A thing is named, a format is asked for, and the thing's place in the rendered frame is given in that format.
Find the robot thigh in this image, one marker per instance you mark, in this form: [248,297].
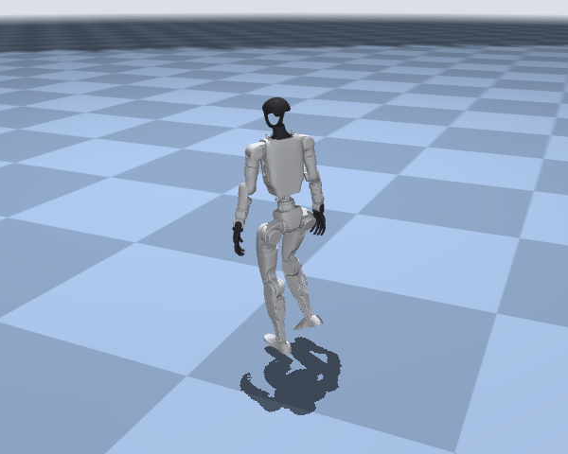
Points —
[292,241]
[268,235]

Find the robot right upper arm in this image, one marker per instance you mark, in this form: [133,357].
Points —
[310,173]

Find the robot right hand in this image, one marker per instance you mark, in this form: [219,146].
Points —
[320,220]

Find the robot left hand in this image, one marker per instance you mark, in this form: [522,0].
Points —
[237,239]

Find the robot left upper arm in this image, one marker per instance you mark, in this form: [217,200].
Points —
[253,153]

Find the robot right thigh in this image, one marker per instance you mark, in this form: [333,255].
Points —
[292,241]

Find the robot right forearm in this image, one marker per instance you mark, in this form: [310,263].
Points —
[316,194]

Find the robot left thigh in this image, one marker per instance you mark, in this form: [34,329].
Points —
[268,235]

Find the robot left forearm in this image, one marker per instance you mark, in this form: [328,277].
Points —
[243,205]

